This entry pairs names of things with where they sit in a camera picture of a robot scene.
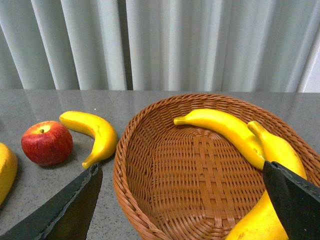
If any brown wicker basket right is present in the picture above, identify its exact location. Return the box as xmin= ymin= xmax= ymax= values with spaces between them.
xmin=113 ymin=93 xmax=320 ymax=240

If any yellow banana on table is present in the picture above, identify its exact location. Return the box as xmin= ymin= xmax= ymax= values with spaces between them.
xmin=59 ymin=111 xmax=118 ymax=169

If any long yellow banana in basket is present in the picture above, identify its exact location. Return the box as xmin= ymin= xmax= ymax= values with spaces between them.
xmin=173 ymin=108 xmax=265 ymax=170

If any red apple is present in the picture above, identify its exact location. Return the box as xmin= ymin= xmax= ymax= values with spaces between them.
xmin=21 ymin=120 xmax=73 ymax=167

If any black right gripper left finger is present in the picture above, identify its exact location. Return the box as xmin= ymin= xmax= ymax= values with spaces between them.
xmin=0 ymin=163 xmax=103 ymax=240

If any pale green curtain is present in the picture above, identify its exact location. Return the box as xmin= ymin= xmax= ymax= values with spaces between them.
xmin=0 ymin=0 xmax=320 ymax=93

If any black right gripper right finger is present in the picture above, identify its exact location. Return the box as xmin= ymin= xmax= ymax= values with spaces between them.
xmin=262 ymin=161 xmax=320 ymax=240

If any short yellow banana in basket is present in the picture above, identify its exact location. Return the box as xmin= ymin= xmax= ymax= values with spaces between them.
xmin=247 ymin=121 xmax=307 ymax=180

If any yellow banana at edge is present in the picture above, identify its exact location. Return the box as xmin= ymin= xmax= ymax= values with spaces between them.
xmin=0 ymin=142 xmax=18 ymax=204

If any yellow banana front of basket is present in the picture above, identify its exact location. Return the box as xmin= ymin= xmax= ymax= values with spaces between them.
xmin=226 ymin=192 xmax=289 ymax=240

